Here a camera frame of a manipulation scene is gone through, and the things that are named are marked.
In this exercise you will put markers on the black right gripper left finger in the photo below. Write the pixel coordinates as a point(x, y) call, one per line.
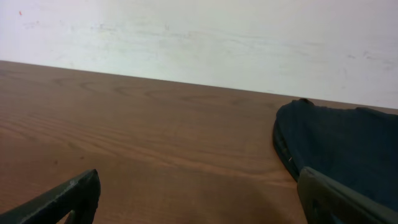
point(76, 199)

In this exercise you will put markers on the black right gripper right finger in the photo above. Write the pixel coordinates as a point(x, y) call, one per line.
point(325, 200)

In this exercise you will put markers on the dark blue denim shorts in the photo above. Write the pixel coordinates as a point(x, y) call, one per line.
point(356, 147)

